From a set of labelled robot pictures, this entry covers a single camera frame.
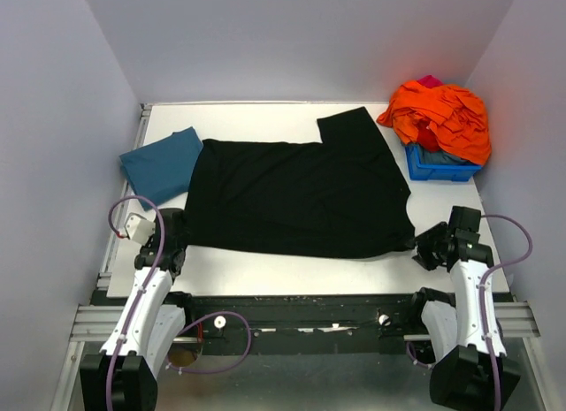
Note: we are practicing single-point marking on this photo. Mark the folded teal t-shirt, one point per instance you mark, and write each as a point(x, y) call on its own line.
point(163, 169)

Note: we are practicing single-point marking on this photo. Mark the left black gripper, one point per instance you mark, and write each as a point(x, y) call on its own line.
point(149, 244)

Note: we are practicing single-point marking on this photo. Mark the black t-shirt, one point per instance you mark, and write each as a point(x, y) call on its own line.
point(341, 197)

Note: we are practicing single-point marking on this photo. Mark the grey t-shirt in bin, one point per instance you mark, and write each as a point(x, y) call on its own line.
point(439, 158)

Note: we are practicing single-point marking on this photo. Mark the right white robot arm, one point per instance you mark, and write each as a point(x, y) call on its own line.
point(471, 368)

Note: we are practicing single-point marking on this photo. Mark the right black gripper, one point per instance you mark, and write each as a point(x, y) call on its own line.
point(425, 259)

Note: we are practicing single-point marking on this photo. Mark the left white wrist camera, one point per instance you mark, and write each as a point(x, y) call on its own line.
point(138, 228)

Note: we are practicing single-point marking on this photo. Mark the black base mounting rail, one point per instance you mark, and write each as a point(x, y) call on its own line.
point(300, 325)

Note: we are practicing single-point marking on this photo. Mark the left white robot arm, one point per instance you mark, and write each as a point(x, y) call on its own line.
point(122, 375)

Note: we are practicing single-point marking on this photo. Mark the orange t-shirt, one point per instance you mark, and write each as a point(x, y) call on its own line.
point(454, 116)

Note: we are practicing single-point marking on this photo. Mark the red t-shirt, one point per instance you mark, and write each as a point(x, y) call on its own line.
point(427, 139)

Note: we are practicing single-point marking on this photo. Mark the blue plastic bin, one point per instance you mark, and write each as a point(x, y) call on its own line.
point(423, 172)

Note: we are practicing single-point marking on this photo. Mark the pink t-shirt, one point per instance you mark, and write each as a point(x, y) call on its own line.
point(430, 81)

